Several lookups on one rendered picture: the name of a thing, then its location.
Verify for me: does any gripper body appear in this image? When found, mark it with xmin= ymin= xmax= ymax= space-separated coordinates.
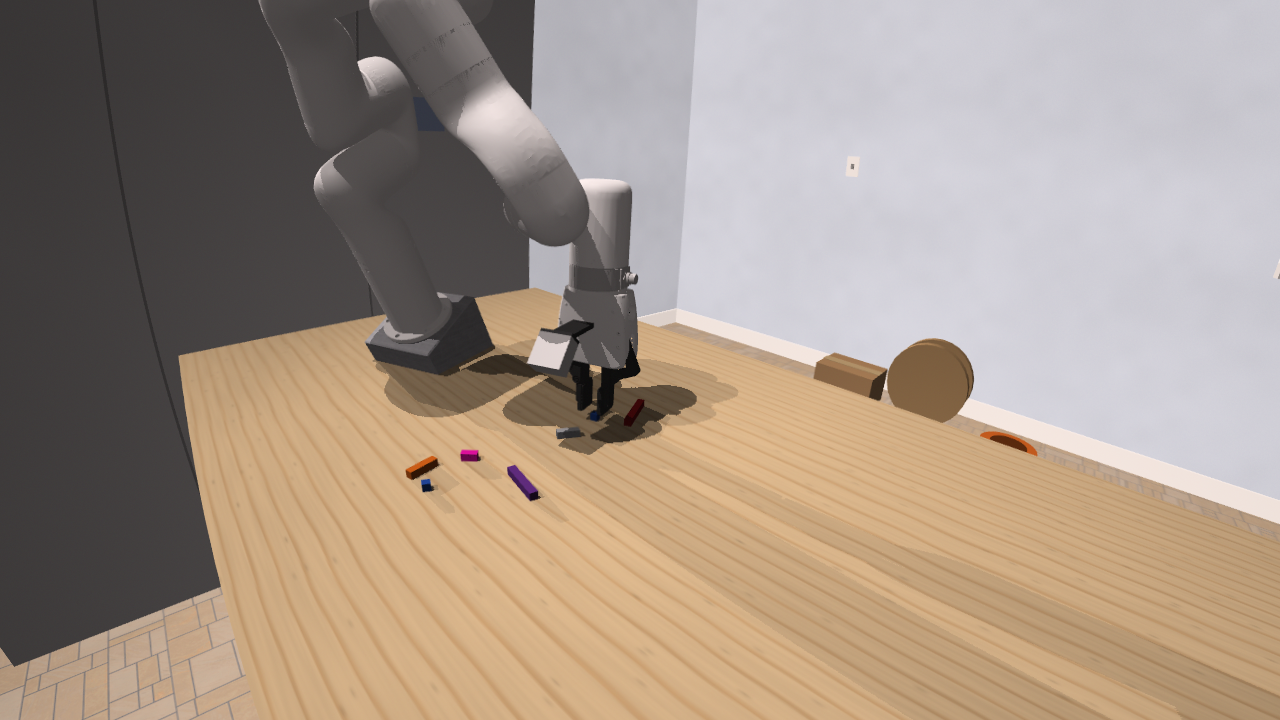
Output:
xmin=558 ymin=284 xmax=637 ymax=369

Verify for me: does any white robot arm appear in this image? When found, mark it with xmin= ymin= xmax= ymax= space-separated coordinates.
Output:
xmin=259 ymin=0 xmax=637 ymax=345

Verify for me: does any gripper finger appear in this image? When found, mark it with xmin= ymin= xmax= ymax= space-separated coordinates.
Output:
xmin=570 ymin=361 xmax=593 ymax=411
xmin=596 ymin=340 xmax=641 ymax=416

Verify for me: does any orange rectangular bar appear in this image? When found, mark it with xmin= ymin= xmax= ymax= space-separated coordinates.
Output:
xmin=406 ymin=456 xmax=438 ymax=480

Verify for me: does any red rod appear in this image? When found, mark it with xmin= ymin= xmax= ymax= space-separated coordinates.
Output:
xmin=625 ymin=398 xmax=644 ymax=427

